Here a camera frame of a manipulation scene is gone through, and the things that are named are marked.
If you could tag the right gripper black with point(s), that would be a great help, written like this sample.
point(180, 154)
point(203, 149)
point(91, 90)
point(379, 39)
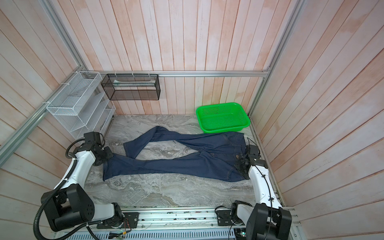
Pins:
point(237, 164)

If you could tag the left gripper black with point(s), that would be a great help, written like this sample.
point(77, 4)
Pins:
point(109, 154)

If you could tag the dark blue denim trousers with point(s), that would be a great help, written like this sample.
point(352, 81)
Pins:
point(214, 157)

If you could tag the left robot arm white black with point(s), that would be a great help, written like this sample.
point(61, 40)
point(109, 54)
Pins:
point(68, 205)

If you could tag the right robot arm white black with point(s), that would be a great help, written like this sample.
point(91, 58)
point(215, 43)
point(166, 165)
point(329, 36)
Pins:
point(266, 220)

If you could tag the green plastic basket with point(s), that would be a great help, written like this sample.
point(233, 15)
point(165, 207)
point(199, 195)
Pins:
point(219, 118)

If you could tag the white mesh tiered shelf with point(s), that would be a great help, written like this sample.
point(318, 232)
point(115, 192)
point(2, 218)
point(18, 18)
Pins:
point(80, 107)

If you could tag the green circuit board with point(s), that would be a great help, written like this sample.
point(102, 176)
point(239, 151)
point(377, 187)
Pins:
point(116, 236)

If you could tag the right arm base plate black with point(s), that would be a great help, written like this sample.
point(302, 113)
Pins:
point(224, 217)

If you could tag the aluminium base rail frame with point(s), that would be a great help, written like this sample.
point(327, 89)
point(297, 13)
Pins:
point(176, 223)

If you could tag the black mesh wall basket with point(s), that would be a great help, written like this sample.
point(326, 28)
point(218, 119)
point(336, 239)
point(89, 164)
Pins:
point(132, 87)

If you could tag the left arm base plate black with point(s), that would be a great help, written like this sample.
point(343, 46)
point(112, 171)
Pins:
point(129, 221)

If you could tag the horizontal aluminium wall rail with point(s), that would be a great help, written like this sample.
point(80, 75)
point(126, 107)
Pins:
point(167, 74)

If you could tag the left aluminium wall rail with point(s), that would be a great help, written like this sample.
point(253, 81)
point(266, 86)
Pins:
point(21, 134)

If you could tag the left aluminium corner post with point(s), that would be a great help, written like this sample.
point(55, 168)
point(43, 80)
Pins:
point(63, 33)

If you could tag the aluminium corner post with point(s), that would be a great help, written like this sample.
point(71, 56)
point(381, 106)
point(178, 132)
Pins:
point(278, 51)
point(63, 33)

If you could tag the right aluminium corner post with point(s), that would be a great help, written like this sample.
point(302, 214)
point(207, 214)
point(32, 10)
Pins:
point(278, 51)

